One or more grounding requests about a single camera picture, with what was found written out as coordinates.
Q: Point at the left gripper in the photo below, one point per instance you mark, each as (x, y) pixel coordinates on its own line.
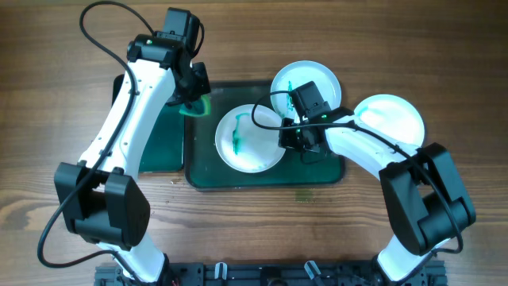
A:
(199, 86)

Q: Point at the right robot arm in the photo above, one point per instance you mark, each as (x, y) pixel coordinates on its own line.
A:
(427, 202)

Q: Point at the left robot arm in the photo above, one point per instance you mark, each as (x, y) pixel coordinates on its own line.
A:
(99, 197)

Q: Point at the small black water tray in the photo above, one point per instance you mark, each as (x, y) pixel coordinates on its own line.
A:
(154, 143)

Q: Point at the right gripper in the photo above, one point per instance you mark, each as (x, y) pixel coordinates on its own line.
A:
(286, 139)

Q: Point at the green yellow sponge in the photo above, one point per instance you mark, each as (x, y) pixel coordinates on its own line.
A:
(198, 108)

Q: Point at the large dark serving tray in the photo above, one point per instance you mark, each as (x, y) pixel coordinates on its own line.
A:
(205, 170)

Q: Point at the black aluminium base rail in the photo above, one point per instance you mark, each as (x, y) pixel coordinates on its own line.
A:
(342, 274)

